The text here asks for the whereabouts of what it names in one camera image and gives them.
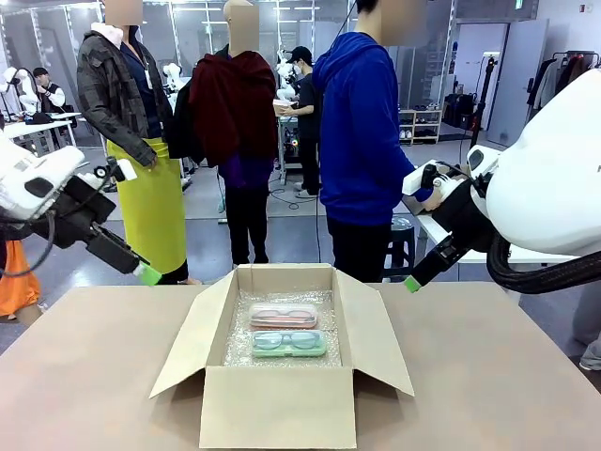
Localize thick black sleeved cable bundle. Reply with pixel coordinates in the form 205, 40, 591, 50
485, 229, 601, 295

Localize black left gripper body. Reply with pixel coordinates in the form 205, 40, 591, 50
46, 176, 150, 276

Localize mannequin with dark red garment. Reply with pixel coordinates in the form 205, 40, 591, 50
167, 0, 279, 267

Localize mannequin camo jacket yellow skirt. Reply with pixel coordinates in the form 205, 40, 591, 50
76, 0, 190, 286

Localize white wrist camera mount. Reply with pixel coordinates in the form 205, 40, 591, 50
77, 157, 139, 187
402, 159, 470, 215

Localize black tripod stand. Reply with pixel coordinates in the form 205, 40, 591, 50
462, 54, 500, 152

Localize clear bubble wrap sheet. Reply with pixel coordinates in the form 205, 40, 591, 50
223, 289, 343, 368

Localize person in black cap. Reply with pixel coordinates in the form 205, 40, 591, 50
273, 45, 326, 199

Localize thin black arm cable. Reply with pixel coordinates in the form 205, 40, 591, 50
0, 210, 57, 278

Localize black floor cable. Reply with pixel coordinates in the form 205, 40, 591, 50
267, 185, 326, 264

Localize green glasses case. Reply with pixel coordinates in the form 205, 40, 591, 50
252, 329, 329, 360

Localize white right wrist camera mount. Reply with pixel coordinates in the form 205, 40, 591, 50
402, 159, 470, 215

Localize seated person in varsity jacket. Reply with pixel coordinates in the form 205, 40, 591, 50
31, 67, 67, 115

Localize white side table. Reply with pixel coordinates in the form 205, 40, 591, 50
407, 196, 586, 284

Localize orange fabric item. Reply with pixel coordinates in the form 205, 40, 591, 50
0, 240, 41, 317

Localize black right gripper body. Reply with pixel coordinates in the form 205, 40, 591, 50
410, 180, 500, 288

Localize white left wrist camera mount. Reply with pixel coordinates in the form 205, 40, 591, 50
77, 157, 139, 187

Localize black stool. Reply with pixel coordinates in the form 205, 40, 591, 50
382, 216, 417, 283

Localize person in grey trousers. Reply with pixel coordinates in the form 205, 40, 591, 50
573, 276, 601, 372

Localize black suitcases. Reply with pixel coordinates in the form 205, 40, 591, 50
443, 92, 475, 129

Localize pink glasses case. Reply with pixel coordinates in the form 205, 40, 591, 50
247, 303, 318, 330

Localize clothes rack with coats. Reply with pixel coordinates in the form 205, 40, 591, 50
525, 50, 601, 114

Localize wooden shoe rack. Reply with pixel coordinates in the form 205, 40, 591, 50
397, 108, 442, 145

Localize open brown cardboard box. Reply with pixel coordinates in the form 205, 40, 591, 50
148, 262, 415, 450

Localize person in blue hoodie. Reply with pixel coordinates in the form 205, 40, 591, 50
312, 0, 436, 284

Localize white background work table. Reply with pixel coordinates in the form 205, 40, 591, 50
2, 111, 84, 151

